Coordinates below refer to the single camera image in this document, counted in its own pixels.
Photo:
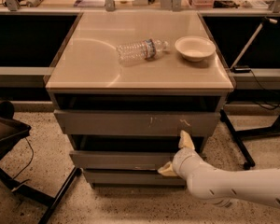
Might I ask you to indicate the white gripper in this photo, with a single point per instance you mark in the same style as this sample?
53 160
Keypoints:
181 160

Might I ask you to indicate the grey drawer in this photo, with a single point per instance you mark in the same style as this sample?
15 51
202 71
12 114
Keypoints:
140 123
111 177
124 153

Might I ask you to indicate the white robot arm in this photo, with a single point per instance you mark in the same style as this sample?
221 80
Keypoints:
220 187

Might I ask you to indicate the grey bottom drawer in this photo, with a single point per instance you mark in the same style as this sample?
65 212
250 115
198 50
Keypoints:
111 177

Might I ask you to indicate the grey drawer cabinet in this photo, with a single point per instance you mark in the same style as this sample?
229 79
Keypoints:
89 77

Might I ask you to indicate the grey top drawer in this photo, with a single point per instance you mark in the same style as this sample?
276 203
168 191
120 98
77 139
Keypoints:
140 123

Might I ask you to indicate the white stick with black base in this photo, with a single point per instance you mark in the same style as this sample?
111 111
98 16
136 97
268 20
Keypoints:
264 21

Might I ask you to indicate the black wheeled stand right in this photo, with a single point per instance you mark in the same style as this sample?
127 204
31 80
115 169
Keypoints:
240 136

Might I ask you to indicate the white bowl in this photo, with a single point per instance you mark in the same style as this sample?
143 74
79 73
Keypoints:
195 48

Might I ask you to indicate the clear plastic water bottle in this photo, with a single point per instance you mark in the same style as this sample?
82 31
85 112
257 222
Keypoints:
144 50

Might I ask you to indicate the black stand left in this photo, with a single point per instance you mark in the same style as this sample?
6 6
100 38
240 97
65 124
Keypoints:
11 132

